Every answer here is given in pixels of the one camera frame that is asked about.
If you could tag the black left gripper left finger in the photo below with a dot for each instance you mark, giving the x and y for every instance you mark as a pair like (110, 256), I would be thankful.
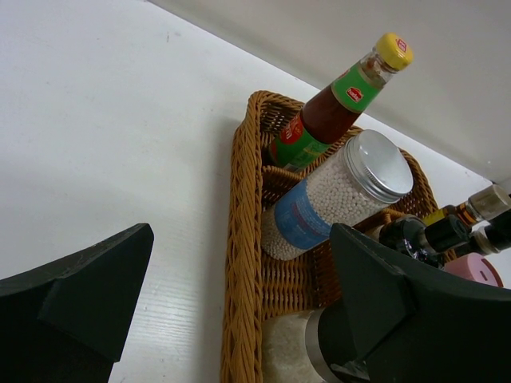
(68, 320)

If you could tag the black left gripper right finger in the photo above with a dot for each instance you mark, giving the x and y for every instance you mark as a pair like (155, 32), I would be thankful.
(415, 323)

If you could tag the pink-lid spice jar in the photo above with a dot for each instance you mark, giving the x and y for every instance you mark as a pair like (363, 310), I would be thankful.
(476, 268)

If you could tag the black-top salt grinder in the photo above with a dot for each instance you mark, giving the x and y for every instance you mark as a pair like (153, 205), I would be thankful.
(410, 236)
(291, 352)

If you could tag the small dark pepper bottle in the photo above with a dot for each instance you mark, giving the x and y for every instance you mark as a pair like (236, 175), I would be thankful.
(484, 241)

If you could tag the yellow-label brown sauce bottle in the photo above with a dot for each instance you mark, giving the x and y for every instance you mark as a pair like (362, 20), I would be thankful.
(484, 205)

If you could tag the tall silver-lid bead jar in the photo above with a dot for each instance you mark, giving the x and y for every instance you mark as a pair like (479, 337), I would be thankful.
(367, 174)

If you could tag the red chili sauce bottle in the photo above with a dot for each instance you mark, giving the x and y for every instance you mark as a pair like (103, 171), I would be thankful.
(327, 116)

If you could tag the brown wicker divided tray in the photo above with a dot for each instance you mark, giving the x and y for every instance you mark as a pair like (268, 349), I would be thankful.
(258, 287)

